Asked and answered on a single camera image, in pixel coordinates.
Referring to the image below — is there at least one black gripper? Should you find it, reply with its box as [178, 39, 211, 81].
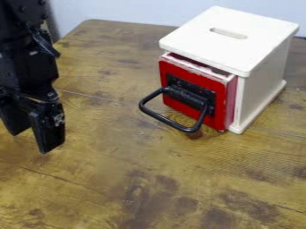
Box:
[0, 32, 65, 154]

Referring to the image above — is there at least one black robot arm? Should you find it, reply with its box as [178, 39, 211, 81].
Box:
[0, 0, 65, 154]

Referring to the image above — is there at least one red drawer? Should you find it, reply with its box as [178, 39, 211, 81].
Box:
[159, 53, 238, 131]

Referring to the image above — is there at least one white wooden box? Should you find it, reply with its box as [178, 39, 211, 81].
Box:
[159, 6, 299, 134]

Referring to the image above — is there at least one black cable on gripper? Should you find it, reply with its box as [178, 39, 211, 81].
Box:
[31, 30, 63, 59]

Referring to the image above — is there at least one black metal drawer handle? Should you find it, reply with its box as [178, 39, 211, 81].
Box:
[139, 85, 215, 132]

